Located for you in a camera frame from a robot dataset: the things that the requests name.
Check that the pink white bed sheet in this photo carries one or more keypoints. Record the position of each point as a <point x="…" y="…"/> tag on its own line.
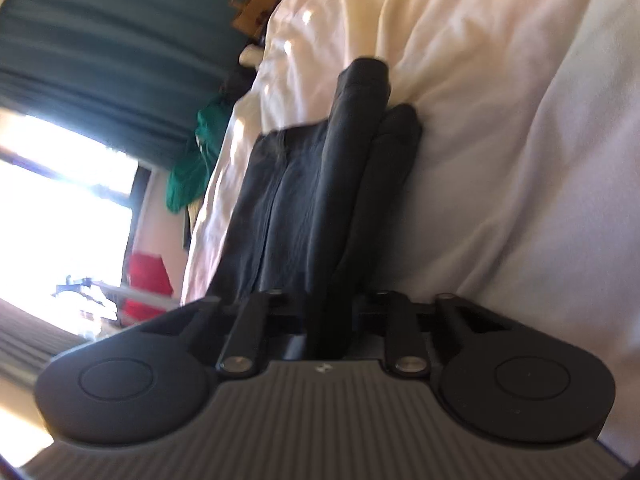
<point x="525" y="193"/>

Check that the teal curtain of window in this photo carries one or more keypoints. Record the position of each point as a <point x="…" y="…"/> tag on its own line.
<point x="131" y="74"/>
<point x="28" y="344"/>

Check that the brown paper bag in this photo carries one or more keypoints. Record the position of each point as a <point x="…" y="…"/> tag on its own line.
<point x="252" y="16"/>

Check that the teal curtain right of window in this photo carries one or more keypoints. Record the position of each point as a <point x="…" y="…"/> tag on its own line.
<point x="131" y="74"/>

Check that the dark framed window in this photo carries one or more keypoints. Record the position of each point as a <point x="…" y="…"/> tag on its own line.
<point x="69" y="207"/>

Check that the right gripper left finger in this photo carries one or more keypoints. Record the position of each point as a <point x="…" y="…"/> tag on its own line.
<point x="257" y="336"/>

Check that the garment steamer stand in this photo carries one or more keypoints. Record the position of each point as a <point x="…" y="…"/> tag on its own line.
<point x="106" y="300"/>

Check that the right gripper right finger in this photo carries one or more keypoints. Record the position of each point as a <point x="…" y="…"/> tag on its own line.
<point x="387" y="330"/>

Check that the red cloth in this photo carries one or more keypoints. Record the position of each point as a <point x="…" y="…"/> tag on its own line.
<point x="148" y="273"/>

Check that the green garment pile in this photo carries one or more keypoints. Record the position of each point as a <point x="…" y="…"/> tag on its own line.
<point x="189" y="178"/>

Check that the teal curtain left of window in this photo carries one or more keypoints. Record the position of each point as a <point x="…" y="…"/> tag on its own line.
<point x="28" y="344"/>

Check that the black headboard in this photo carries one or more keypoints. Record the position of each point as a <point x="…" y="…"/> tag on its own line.
<point x="238" y="83"/>

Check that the black garment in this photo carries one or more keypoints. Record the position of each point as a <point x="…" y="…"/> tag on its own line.
<point x="311" y="216"/>

